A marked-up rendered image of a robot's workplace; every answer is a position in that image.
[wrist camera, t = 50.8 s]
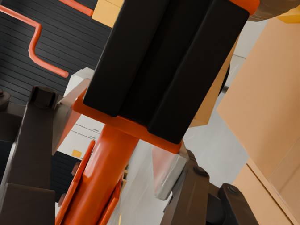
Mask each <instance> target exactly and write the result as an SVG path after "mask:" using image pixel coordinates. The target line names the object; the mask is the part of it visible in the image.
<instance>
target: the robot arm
mask: <svg viewBox="0 0 300 225"><path fill-rule="evenodd" d="M90 81H91V79H89V78H85V79H84V80H83V81H81V82H80V83H79V84H78V85H77V86H76V87H75V88H74V89H72V90H71V91H70V92H69V93H68V94H67V95H66V96H65V97H63V96H61V95H59V94H58V93H57V92H56V91H54V90H53V89H51V88H48V87H44V86H40V85H35V86H33V87H32V90H31V93H30V96H29V99H28V102H27V105H19V104H15V103H11V102H9V101H10V98H11V96H10V95H9V94H8V93H7V92H5V91H3V90H1V89H0V140H1V141H5V142H11V143H13V145H12V148H11V152H10V155H9V158H8V162H7V165H6V168H5V172H4V176H3V179H2V182H1V185H0V225H55V191H53V190H50V180H51V160H52V156H53V155H54V154H55V152H56V151H57V149H58V148H59V147H60V145H61V144H62V142H63V141H64V139H65V138H66V136H67V135H68V133H69V132H70V131H71V129H72V128H73V126H74V125H75V123H76V122H77V120H78V119H79V118H80V116H81V114H80V113H78V112H76V111H74V110H73V104H74V102H75V99H76V98H77V97H78V96H79V95H80V94H81V93H82V92H83V91H84V90H85V89H86V88H87V87H88V85H89V83H90ZM152 159H153V174H154V195H155V197H156V198H157V199H160V200H163V201H165V200H167V199H168V197H169V195H170V194H171V192H172V196H171V198H170V200H169V201H168V203H167V205H166V207H165V209H164V210H163V213H164V215H163V217H162V220H161V223H160V225H259V223H258V222H257V220H256V218H255V216H254V214H253V212H252V210H251V208H250V206H249V205H248V203H247V201H246V199H245V197H244V195H243V194H242V192H241V191H239V189H238V188H237V187H235V186H234V185H231V184H228V183H223V184H222V186H221V187H220V188H218V187H217V186H215V185H213V184H212V183H210V182H209V180H210V176H209V174H208V173H207V172H206V171H205V170H204V169H203V168H201V167H200V166H198V163H197V161H196V158H195V156H194V154H193V153H192V152H191V151H190V150H188V149H186V147H185V144H184V141H183V139H182V146H181V148H180V150H179V151H178V153H177V154H173V153H171V152H169V151H166V150H164V149H162V148H159V147H157V146H155V145H152Z"/></svg>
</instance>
